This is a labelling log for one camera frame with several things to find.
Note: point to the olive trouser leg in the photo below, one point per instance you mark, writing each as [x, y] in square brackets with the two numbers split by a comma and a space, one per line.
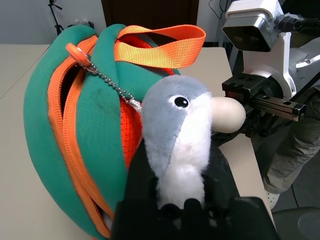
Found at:
[295, 150]

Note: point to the dark brown door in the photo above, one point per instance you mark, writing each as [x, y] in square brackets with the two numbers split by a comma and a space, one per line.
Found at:
[150, 12]

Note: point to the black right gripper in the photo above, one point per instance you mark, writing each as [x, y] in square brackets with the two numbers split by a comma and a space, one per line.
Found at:
[262, 105]

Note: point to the black tripod stand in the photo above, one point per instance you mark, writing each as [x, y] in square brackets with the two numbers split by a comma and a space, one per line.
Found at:
[56, 15]

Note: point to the grey white plush bird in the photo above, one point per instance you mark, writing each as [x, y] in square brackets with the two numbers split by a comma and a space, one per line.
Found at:
[180, 140]

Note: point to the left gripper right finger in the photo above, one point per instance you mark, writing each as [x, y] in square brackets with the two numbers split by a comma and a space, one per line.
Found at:
[220, 180]

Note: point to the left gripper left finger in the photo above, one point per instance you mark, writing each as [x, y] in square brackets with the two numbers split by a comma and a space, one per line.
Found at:
[142, 180]

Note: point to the teal and orange backpack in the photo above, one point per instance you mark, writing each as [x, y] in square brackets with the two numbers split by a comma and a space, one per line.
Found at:
[50, 125]

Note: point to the white Unitree pencil case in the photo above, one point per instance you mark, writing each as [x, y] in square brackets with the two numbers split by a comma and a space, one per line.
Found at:
[108, 220]

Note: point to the dark stand base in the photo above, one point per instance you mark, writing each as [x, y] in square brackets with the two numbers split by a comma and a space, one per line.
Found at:
[300, 225]

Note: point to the white shoe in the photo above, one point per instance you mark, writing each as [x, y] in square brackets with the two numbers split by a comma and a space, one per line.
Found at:
[272, 200]

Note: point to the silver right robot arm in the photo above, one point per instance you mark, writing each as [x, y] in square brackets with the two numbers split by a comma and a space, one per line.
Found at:
[307, 60]

